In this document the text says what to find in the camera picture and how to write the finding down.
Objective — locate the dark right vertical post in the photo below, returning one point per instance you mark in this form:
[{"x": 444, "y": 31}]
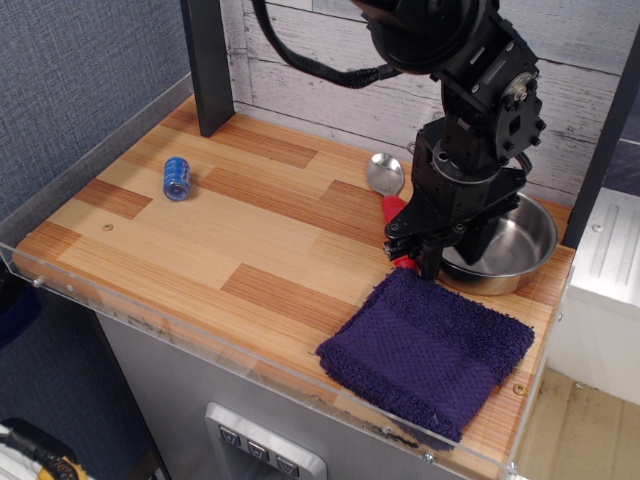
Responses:
[{"x": 605, "y": 148}]

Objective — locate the white metal side cabinet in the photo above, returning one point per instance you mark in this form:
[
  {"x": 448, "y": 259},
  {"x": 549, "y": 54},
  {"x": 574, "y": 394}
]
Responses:
[{"x": 596, "y": 341}]

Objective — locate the small blue can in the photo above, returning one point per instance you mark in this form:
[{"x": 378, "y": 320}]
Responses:
[{"x": 176, "y": 182}]

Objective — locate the dark vertical post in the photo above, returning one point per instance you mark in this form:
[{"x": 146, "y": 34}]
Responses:
[
  {"x": 605, "y": 148},
  {"x": 206, "y": 45}
]

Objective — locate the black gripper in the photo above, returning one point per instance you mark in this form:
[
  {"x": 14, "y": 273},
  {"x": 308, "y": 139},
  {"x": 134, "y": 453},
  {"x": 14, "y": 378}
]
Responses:
[{"x": 450, "y": 208}]

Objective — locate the purple folded towel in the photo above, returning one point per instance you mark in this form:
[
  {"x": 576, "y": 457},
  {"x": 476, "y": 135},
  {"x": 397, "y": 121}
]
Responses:
[{"x": 425, "y": 354}]

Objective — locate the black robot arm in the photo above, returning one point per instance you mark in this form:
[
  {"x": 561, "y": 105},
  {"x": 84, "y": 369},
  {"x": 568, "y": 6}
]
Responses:
[{"x": 469, "y": 166}]

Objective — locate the silver cabinet with button panel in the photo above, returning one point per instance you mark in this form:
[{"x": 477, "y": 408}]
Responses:
[{"x": 218, "y": 410}]

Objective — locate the dark left vertical post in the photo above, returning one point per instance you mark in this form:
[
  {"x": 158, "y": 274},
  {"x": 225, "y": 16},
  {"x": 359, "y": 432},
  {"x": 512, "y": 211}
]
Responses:
[{"x": 206, "y": 45}]

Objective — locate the red handled metal spoon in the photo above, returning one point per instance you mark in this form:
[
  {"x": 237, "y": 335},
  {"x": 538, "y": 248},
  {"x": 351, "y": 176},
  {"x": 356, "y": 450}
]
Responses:
[{"x": 385, "y": 176}]

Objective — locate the stainless steel pan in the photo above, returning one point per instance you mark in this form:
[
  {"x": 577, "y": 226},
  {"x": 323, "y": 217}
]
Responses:
[{"x": 525, "y": 240}]

